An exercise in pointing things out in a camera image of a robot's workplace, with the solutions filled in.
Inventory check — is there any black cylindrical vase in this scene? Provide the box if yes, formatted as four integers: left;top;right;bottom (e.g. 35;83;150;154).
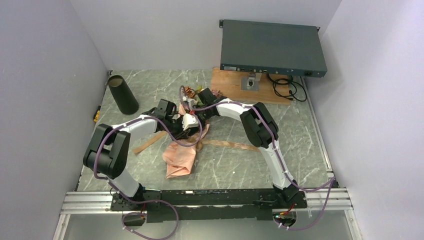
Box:
107;75;139;115

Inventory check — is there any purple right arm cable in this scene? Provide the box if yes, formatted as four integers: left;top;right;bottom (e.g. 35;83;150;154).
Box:
178;85;336;232

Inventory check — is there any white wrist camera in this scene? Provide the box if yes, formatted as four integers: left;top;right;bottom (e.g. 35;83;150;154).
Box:
182;113;199;131
187;98;198;108

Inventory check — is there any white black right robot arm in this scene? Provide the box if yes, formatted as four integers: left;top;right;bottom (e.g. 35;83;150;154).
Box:
194;88;299;208

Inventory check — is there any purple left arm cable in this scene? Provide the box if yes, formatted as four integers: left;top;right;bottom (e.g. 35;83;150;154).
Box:
93;114;204;240

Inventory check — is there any black coiled cable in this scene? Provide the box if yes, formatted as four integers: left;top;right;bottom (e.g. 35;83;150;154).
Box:
266;73;308;102

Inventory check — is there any black mounting base plate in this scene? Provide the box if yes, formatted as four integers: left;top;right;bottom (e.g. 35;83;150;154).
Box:
110;188;308;223

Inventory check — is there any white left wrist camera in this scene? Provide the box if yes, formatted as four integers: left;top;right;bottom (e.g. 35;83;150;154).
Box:
182;113;199;131

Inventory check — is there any brown ribbon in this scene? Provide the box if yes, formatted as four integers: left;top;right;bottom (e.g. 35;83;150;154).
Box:
132;131;260;154

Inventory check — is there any dark grey network switch box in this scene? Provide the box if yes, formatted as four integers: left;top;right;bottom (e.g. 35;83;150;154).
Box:
219;19;328;78

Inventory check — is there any metal stand bracket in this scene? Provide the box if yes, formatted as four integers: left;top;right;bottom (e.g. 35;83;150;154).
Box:
241;73;262;91

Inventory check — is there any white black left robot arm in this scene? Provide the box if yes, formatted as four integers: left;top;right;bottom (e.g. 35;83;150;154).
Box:
83;99;205;210

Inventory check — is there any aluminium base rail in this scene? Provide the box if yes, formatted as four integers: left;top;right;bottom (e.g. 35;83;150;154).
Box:
60;188;363;240

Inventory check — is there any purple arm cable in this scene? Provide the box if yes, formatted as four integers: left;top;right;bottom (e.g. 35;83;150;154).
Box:
178;85;336;232
93;114;204;240

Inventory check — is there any wooden board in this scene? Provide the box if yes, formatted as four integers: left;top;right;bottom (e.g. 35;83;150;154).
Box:
210;67;291;105

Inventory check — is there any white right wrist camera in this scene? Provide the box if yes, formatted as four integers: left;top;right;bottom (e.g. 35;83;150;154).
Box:
187;98;198;108

